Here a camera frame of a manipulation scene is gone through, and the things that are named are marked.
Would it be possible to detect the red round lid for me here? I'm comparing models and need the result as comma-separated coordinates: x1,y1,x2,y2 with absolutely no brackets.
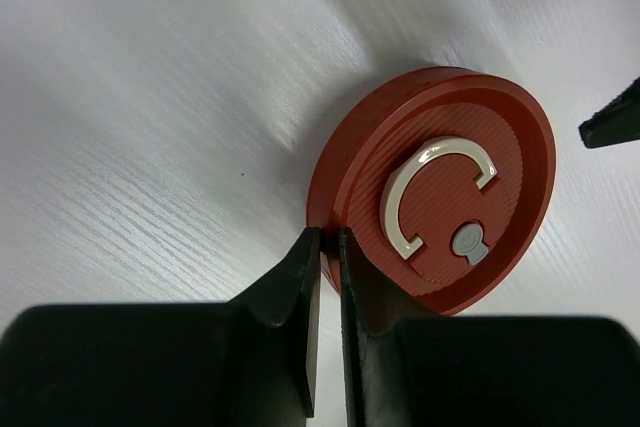
306,67,556,315

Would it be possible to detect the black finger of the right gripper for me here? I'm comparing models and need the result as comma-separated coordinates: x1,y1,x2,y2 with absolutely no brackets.
579,78,640,149

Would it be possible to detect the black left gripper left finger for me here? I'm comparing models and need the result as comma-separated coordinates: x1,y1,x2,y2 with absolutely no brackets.
1,228,321,426

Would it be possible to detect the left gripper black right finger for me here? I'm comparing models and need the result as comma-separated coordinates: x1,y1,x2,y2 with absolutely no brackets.
338,229,639,426

